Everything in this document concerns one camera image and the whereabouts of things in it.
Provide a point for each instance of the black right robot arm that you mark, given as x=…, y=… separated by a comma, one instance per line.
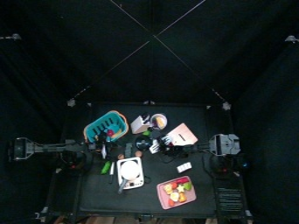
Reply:
x=223, y=144

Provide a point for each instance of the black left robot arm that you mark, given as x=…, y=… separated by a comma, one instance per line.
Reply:
x=51, y=147

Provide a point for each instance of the dark grey seaweed piece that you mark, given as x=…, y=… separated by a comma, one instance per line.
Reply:
x=128, y=149

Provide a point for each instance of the black round toy pan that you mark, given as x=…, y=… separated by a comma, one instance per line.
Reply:
x=143, y=143

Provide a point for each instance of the magenta toy in basket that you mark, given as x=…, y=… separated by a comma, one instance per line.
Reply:
x=111, y=133

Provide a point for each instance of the pink cutting board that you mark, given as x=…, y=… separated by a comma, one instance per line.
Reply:
x=183, y=134

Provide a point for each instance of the brown toy egg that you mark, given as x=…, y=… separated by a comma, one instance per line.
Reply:
x=138, y=153

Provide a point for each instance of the small green toy vegetable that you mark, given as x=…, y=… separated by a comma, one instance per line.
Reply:
x=146, y=133

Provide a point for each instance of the small white striped block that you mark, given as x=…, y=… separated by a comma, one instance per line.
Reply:
x=185, y=167

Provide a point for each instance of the white bowl with orange food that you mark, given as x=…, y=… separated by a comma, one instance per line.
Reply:
x=159, y=121

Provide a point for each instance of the teal basket with orange rim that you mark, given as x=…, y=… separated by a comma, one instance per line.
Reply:
x=116, y=122

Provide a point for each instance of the white toy knife block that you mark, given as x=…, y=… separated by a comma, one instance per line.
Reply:
x=138, y=124

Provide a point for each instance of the red toy tomato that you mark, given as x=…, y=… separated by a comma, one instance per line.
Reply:
x=175, y=185

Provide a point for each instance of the green toy vegetable piece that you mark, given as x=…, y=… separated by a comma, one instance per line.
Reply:
x=187, y=185

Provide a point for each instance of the yellow toy corn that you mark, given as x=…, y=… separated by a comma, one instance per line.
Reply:
x=169, y=188

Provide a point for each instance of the yellow toy star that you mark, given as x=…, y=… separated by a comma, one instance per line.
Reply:
x=181, y=188

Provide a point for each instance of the white and yellow toy egg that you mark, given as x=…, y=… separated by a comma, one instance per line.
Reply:
x=174, y=197

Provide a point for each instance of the orange toy food piece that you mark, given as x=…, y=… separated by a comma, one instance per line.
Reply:
x=182, y=198

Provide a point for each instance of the pink food tray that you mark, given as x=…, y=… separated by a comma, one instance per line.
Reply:
x=163, y=201

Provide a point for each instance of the small red toy food piece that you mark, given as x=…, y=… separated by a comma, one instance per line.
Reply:
x=171, y=202

